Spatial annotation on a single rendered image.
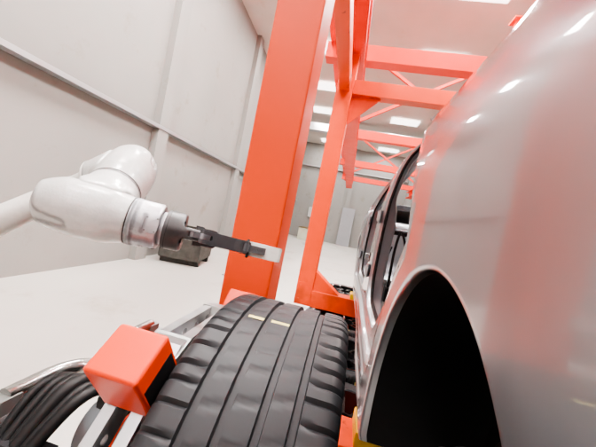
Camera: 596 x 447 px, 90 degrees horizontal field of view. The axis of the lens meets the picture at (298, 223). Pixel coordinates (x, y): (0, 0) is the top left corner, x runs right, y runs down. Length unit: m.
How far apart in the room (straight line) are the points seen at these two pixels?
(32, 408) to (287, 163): 0.79
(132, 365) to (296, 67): 0.93
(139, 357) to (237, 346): 0.13
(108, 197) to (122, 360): 0.28
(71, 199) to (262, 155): 0.58
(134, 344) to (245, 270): 0.60
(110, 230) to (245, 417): 0.38
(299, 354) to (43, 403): 0.37
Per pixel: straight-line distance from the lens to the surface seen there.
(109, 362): 0.47
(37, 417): 0.61
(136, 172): 0.71
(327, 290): 2.96
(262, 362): 0.46
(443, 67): 3.98
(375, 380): 1.02
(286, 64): 1.10
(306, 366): 0.47
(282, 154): 1.00
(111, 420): 0.55
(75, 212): 0.62
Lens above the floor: 1.36
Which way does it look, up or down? 1 degrees down
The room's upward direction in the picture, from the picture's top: 11 degrees clockwise
